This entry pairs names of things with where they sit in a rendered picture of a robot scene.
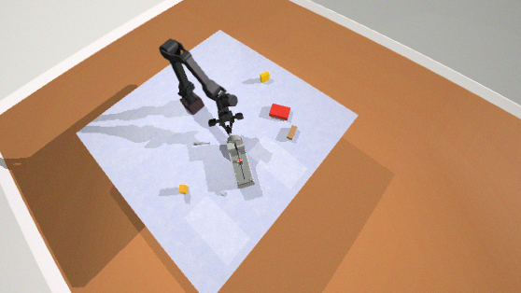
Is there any tan rectangular block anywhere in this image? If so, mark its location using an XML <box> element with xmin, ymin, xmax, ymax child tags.
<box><xmin>287</xmin><ymin>125</ymin><xmax>298</xmax><ymax>140</ymax></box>

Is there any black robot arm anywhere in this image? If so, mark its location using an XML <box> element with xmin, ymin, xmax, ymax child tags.
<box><xmin>160</xmin><ymin>39</ymin><xmax>238</xmax><ymax>123</ymax></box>

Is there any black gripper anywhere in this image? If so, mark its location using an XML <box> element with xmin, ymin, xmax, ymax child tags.
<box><xmin>208</xmin><ymin>106</ymin><xmax>244</xmax><ymax>134</ymax></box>

